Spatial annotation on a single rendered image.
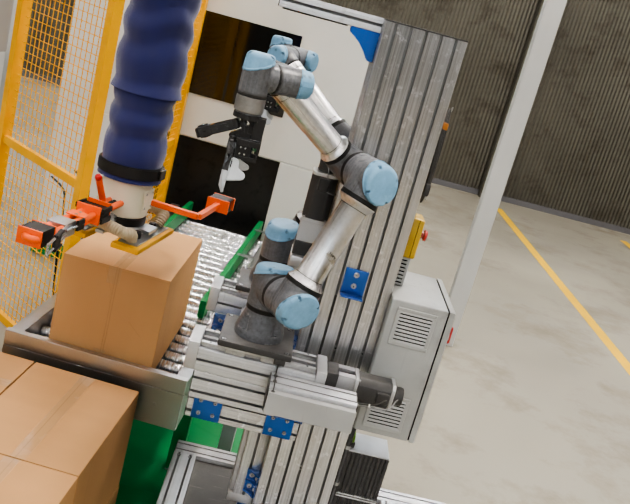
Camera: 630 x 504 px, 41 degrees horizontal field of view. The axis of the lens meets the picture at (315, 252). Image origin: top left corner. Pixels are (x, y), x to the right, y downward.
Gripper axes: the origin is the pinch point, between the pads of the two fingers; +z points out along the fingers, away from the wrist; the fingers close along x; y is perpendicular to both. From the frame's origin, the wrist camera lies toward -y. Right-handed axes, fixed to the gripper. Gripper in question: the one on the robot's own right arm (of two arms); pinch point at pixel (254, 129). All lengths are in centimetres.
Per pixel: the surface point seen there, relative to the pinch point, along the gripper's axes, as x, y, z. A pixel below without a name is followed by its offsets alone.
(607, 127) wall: 875, 436, 14
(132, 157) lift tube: -39, -35, 13
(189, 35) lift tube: -32, -26, -30
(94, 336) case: -24, -39, 86
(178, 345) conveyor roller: 10, -10, 97
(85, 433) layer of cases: -71, -27, 98
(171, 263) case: -6, -19, 57
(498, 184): 237, 154, 33
